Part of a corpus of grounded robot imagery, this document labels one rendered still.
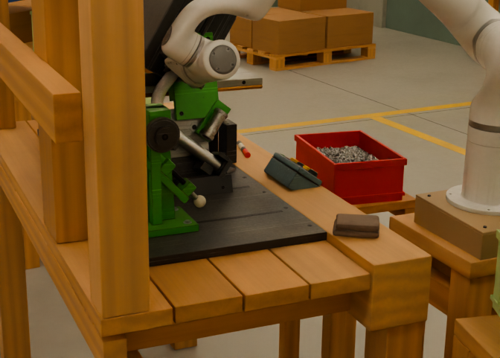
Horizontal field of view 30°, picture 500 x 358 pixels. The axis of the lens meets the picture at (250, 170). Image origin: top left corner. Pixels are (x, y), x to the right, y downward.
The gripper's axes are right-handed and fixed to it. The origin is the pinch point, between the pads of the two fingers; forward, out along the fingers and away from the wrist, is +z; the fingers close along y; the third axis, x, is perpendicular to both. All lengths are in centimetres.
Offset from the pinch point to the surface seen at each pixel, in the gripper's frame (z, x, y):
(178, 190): -21.0, 25.4, -12.7
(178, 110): 2.8, 6.1, -7.2
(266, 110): 421, -140, -154
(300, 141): 30, -17, -47
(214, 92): 2.8, -3.3, -11.5
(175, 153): 4.4, 14.5, -13.6
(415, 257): -51, 10, -53
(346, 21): 557, -298, -206
